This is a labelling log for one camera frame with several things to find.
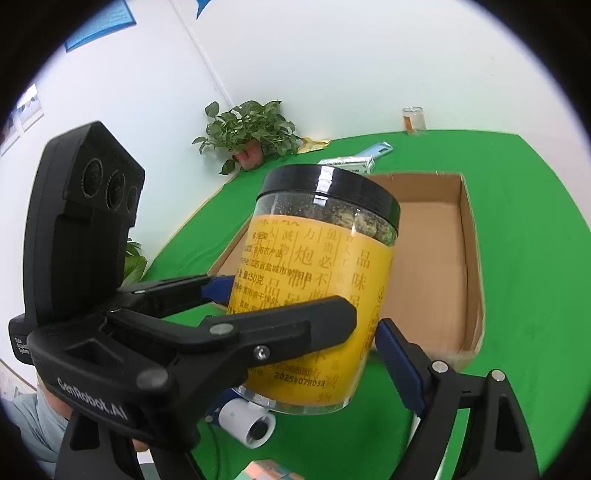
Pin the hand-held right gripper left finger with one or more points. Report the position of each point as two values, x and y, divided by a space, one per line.
92 454

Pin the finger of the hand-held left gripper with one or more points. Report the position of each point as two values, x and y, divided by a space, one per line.
217 288
277 323

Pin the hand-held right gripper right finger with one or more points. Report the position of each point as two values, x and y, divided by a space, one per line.
399 364

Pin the yellow label jar black lid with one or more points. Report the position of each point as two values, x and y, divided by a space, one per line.
314 286

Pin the white handheld device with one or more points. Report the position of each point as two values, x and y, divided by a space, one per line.
244 417

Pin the cardboard box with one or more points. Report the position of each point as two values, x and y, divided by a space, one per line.
429 258

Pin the pastel puzzle cube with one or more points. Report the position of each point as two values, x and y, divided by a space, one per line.
272 471

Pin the person's grey shirt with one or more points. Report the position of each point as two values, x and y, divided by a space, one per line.
37 429

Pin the large leafy potted plant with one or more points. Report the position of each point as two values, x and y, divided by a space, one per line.
134 265

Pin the small potted plant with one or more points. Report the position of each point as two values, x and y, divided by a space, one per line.
249 129

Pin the yellow paper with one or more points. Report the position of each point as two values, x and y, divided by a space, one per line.
315 144

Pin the green and white box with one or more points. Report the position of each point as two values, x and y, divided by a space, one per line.
346 162

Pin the light blue tool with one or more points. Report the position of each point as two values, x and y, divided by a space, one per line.
376 150

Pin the small glass jar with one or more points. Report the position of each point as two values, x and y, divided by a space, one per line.
413 120

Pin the framed wall picture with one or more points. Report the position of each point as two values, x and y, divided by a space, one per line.
30 107
9 136

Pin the blue wall poster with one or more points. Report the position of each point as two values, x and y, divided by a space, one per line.
101 23

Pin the white wall conduit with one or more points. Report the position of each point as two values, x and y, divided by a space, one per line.
207 60

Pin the blue wall decal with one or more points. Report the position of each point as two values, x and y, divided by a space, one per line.
203 7

